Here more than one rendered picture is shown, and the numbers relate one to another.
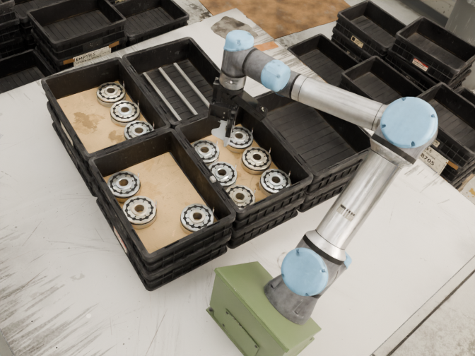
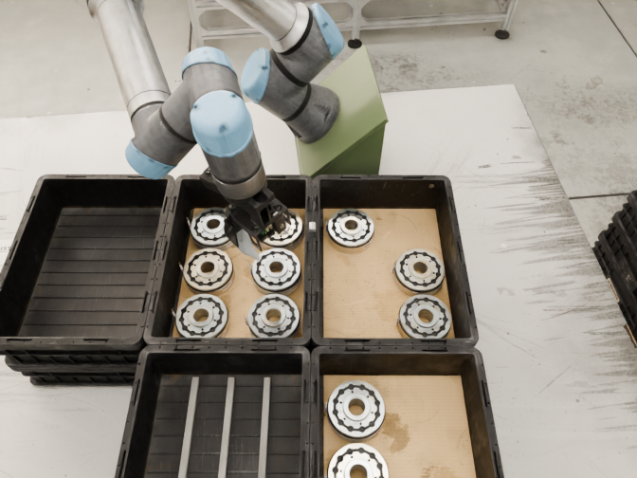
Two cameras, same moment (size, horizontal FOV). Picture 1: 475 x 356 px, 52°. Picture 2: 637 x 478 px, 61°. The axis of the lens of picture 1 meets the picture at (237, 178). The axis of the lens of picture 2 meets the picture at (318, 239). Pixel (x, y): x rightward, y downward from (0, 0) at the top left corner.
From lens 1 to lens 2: 1.50 m
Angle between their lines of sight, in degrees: 67
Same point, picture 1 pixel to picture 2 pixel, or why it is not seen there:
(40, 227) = (541, 382)
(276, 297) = (333, 100)
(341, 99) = (142, 38)
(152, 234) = (413, 245)
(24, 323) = (576, 269)
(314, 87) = (151, 74)
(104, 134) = (413, 450)
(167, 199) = (370, 281)
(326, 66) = not seen: outside the picture
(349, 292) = not seen: hidden behind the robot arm
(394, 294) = not seen: hidden behind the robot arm
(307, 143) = (104, 272)
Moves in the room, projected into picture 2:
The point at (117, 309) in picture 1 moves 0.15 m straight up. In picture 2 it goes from (470, 237) to (485, 200)
